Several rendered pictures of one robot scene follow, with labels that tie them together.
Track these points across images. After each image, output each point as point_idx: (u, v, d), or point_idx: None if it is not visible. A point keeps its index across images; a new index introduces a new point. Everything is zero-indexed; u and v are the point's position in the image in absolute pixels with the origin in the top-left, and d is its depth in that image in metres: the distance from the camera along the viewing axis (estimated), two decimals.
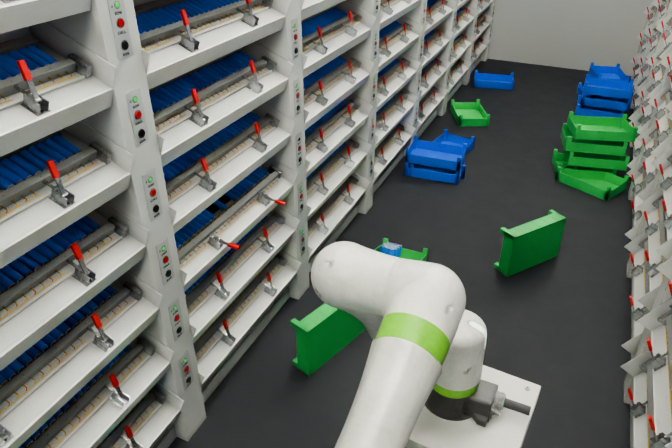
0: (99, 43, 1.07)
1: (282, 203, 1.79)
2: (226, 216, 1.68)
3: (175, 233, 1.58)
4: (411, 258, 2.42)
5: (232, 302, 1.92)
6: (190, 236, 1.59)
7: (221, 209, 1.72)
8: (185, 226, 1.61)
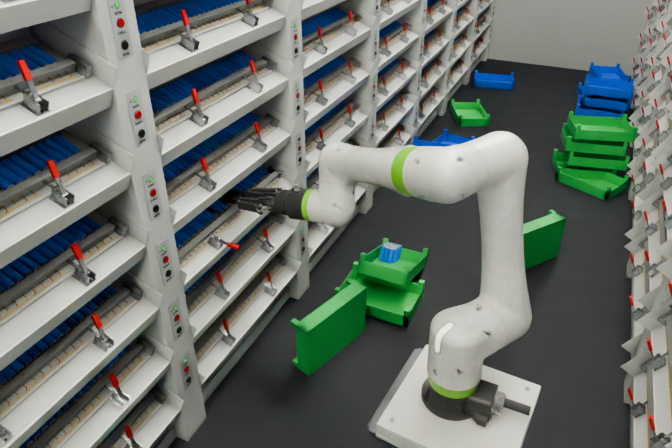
0: (99, 43, 1.07)
1: None
2: (226, 216, 1.68)
3: (175, 233, 1.58)
4: (411, 258, 2.42)
5: (232, 302, 1.92)
6: (190, 236, 1.59)
7: (221, 209, 1.72)
8: (185, 226, 1.61)
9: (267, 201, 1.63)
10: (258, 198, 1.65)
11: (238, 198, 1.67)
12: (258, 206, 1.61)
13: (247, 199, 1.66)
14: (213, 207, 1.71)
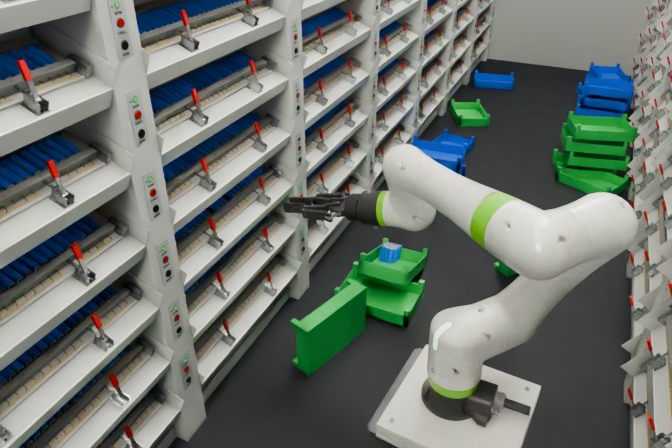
0: (99, 43, 1.07)
1: (259, 180, 1.79)
2: (221, 212, 1.69)
3: None
4: (411, 258, 2.42)
5: (232, 302, 1.92)
6: (186, 233, 1.59)
7: (217, 206, 1.73)
8: None
9: None
10: None
11: (314, 203, 1.59)
12: None
13: (323, 204, 1.58)
14: (209, 204, 1.71)
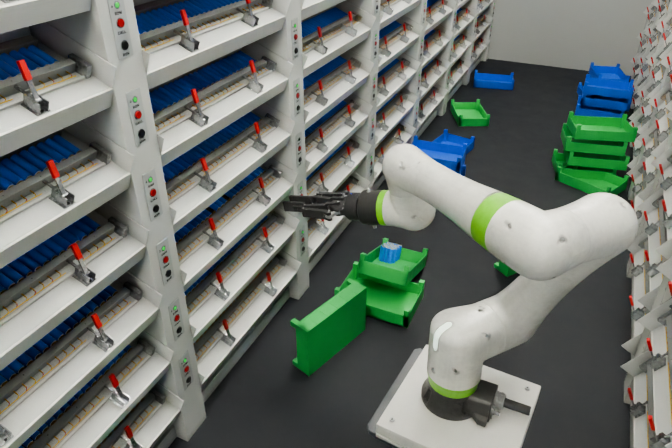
0: (99, 43, 1.07)
1: (258, 180, 1.79)
2: (221, 212, 1.69)
3: None
4: (411, 258, 2.42)
5: (232, 302, 1.92)
6: (186, 233, 1.59)
7: (217, 206, 1.73)
8: None
9: None
10: None
11: (314, 202, 1.59)
12: None
13: (323, 203, 1.58)
14: (209, 204, 1.71)
